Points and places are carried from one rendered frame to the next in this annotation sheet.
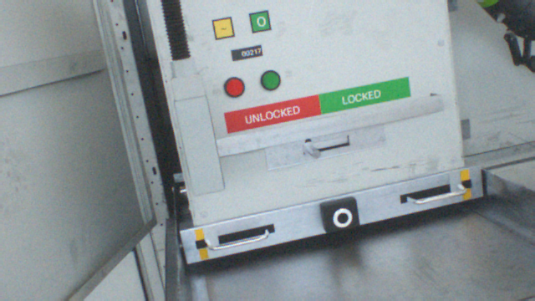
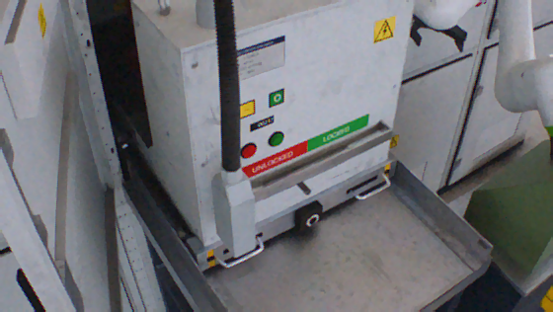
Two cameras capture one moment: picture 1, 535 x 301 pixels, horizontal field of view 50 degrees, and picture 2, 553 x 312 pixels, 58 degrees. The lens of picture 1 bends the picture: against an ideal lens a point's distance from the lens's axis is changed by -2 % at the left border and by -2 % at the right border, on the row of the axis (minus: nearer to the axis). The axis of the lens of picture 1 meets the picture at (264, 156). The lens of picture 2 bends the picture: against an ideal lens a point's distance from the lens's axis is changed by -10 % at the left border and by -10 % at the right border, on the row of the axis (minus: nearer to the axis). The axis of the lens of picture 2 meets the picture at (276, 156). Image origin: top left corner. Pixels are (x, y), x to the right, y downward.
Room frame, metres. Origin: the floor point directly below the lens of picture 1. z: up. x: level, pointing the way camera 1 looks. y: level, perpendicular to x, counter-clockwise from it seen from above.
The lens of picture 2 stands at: (0.27, 0.32, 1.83)
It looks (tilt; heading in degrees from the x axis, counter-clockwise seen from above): 43 degrees down; 333
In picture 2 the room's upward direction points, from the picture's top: 1 degrees clockwise
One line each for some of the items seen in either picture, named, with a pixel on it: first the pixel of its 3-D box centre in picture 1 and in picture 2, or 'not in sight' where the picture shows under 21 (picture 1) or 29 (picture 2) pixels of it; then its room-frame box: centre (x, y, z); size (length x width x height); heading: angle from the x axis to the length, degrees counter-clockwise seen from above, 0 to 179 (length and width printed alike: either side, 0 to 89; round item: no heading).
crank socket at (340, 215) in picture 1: (340, 215); (309, 216); (0.95, -0.11, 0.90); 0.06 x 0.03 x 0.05; 97
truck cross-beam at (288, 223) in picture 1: (334, 209); (299, 205); (0.99, -0.10, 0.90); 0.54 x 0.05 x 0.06; 97
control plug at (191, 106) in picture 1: (196, 132); (233, 209); (0.88, 0.09, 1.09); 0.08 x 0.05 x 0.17; 7
